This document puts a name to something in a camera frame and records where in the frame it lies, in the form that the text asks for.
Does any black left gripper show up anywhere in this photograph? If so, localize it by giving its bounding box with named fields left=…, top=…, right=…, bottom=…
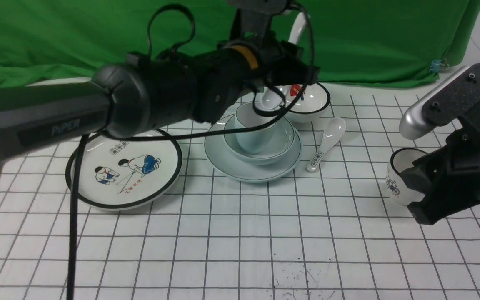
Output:
left=194, top=37, right=320, bottom=123

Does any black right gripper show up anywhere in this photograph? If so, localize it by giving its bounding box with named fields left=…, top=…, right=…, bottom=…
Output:
left=400, top=129, right=480, bottom=225

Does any pale blue ceramic spoon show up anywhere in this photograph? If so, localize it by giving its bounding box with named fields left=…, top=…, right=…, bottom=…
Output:
left=258, top=12, right=305, bottom=111

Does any pale blue cup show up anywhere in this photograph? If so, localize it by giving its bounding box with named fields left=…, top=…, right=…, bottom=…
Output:
left=233, top=103, right=275, bottom=154

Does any pale blue shallow bowl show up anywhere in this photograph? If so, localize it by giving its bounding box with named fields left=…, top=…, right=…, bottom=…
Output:
left=223, top=118, right=295, bottom=165

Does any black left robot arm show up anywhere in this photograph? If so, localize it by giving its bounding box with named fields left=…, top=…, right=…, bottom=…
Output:
left=0, top=38, right=319, bottom=177

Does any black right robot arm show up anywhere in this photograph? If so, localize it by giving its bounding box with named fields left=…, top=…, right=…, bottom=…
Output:
left=400, top=102, right=480, bottom=225

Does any black-rimmed white cup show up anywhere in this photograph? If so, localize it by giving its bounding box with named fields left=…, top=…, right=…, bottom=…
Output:
left=385, top=148, right=427, bottom=206

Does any pale blue flat plate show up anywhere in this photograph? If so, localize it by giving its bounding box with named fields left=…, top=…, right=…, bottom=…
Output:
left=204, top=118, right=302, bottom=183

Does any black-rimmed cartoon bowl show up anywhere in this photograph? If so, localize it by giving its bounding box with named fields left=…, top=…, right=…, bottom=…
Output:
left=285, top=83, right=331, bottom=123

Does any blue binder clip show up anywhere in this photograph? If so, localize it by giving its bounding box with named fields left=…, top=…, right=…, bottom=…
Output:
left=428, top=59, right=451, bottom=74

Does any green backdrop cloth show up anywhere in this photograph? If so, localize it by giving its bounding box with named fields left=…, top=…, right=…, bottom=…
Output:
left=0, top=0, right=480, bottom=88

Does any black-rimmed cartoon plate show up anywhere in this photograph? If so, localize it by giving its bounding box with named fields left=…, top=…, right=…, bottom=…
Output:
left=79, top=134, right=183, bottom=211

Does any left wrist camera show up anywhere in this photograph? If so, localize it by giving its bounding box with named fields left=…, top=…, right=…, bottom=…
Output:
left=226, top=0, right=299, bottom=43

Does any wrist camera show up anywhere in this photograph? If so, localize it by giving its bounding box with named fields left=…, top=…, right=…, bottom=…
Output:
left=399, top=63, right=480, bottom=140
left=226, top=0, right=299, bottom=43

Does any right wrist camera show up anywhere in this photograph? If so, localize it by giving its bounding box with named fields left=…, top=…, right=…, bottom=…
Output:
left=399, top=63, right=480, bottom=140

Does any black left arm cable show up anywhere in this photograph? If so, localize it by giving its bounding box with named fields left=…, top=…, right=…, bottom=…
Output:
left=66, top=3, right=316, bottom=300

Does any white printed-handle spoon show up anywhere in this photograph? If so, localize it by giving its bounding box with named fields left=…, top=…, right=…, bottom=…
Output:
left=305, top=117, right=347, bottom=173

